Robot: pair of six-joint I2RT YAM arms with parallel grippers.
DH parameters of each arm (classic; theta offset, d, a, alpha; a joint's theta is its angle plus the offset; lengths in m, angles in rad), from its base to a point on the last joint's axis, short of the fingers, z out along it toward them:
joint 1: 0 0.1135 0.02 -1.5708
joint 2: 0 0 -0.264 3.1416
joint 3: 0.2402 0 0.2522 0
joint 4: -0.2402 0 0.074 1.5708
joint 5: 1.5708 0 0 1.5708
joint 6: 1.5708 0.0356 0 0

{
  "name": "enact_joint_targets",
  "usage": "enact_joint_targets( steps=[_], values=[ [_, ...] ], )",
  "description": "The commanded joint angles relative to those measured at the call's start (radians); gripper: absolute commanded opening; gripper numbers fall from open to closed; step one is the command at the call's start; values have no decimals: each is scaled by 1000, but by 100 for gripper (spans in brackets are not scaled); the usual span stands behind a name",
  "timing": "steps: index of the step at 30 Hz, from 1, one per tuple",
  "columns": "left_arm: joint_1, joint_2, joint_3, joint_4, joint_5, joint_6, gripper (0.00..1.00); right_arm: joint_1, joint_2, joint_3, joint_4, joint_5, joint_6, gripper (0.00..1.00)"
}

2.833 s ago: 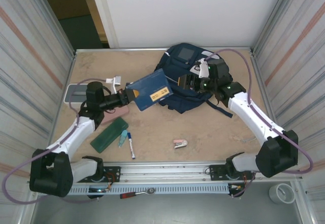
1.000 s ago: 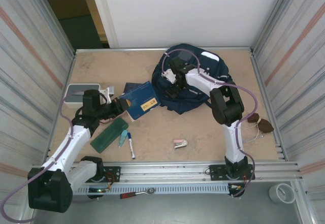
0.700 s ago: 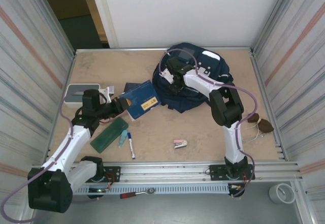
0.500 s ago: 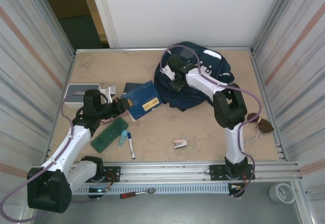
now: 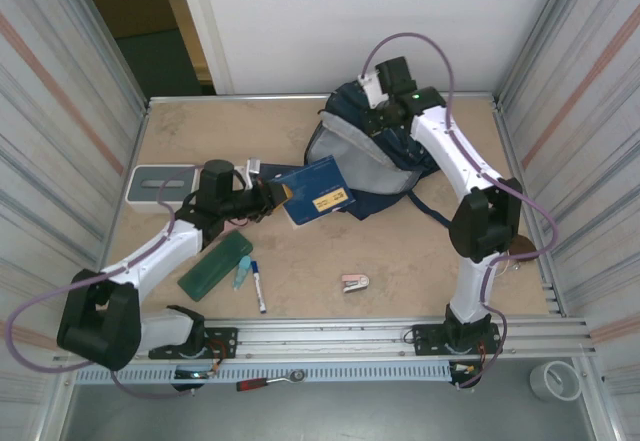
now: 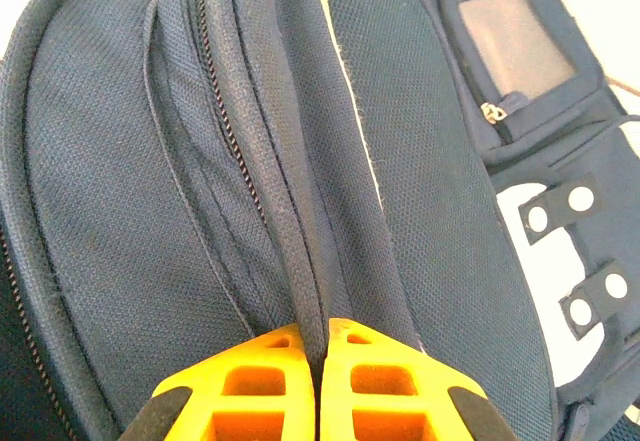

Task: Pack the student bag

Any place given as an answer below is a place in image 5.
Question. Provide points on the pink stapler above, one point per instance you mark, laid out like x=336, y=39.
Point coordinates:
x=355, y=284

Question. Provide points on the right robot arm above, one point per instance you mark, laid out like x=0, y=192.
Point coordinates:
x=450, y=151

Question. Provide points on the dark blue book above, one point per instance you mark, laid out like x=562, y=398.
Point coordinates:
x=277, y=170

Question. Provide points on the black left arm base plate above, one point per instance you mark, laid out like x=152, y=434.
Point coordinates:
x=225, y=336

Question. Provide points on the aluminium mounting rail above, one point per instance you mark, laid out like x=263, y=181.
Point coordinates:
x=325, y=333

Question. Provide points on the green pencil case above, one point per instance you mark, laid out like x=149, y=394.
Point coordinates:
x=215, y=266

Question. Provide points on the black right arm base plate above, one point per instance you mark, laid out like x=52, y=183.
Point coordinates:
x=425, y=341

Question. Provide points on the light teal small bottle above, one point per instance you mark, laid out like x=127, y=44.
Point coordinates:
x=242, y=271

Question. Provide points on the blue notebook yellow label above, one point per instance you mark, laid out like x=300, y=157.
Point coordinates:
x=310, y=186

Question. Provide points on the small circuit board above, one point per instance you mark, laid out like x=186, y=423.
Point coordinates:
x=192, y=374

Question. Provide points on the blue white marker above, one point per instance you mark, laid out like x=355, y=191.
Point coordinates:
x=257, y=283

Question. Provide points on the grey tape roll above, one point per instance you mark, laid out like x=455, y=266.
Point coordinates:
x=537, y=381

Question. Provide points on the white grey tissue box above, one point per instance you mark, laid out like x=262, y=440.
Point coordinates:
x=135, y=196

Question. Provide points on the navy blue backpack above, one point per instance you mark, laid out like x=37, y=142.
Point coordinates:
x=350, y=161

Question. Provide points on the small pink item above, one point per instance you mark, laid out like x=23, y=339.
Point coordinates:
x=237, y=222

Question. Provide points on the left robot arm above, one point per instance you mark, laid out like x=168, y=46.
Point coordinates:
x=165, y=251

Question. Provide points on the aluminium table edge rail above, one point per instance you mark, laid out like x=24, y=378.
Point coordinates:
x=225, y=98

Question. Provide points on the small brown round object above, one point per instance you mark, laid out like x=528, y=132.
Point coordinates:
x=524, y=246

